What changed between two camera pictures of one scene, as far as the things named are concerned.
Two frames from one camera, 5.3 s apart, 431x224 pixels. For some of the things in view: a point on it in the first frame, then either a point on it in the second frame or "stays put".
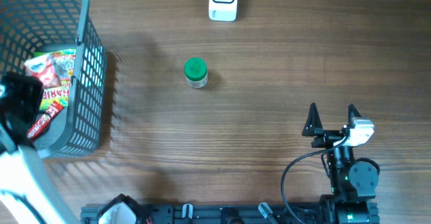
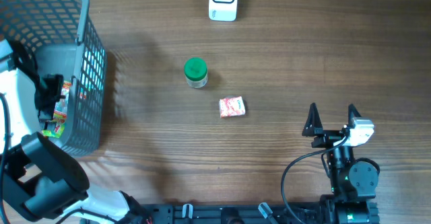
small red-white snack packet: x=44 y=67 -> x=231 y=106
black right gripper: x=314 y=127 stays put
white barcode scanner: x=223 y=1 stays put
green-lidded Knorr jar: x=196 y=72 stays put
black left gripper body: x=23 y=91 -> x=48 y=90
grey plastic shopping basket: x=40 y=17 stays put
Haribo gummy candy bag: x=64 y=60 -> x=60 y=113
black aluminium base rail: x=218 y=213 stays put
